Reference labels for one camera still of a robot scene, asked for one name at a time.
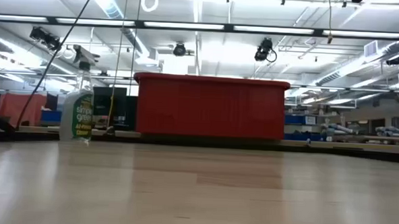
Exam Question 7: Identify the red plastic laundry bin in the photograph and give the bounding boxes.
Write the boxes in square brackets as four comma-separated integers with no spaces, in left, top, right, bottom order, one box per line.
[131,72,291,142]

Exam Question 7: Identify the black monitor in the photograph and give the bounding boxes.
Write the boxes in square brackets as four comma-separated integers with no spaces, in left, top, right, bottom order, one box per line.
[92,86,129,117]

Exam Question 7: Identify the blue storage bin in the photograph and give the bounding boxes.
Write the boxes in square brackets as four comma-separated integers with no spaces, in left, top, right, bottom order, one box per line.
[39,109,63,123]

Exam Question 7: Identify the orange cloth screen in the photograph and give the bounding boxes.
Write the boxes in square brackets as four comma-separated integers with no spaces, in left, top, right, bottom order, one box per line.
[0,92,49,128]

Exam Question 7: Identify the blue storage box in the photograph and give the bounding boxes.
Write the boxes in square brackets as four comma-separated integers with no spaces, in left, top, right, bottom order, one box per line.
[284,114,318,127]

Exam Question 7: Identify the short hanging cable with plug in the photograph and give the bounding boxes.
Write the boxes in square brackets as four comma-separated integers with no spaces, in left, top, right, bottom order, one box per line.
[326,0,336,45]

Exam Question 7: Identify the long black hanging cable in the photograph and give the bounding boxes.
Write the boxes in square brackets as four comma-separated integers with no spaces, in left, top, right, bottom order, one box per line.
[15,0,98,135]

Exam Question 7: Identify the white cable loop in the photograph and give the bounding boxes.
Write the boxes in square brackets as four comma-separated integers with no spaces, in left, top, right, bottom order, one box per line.
[140,0,159,13]

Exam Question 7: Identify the thin dark hanging cable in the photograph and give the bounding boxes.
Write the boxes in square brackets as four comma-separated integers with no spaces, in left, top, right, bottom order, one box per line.
[129,0,142,87]

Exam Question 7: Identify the yellow hanging cable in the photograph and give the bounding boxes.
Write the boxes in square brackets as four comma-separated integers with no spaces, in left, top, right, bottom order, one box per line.
[106,0,129,130]

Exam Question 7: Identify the round black ceiling camera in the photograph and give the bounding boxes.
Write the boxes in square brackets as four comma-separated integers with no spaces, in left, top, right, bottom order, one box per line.
[173,42,187,57]

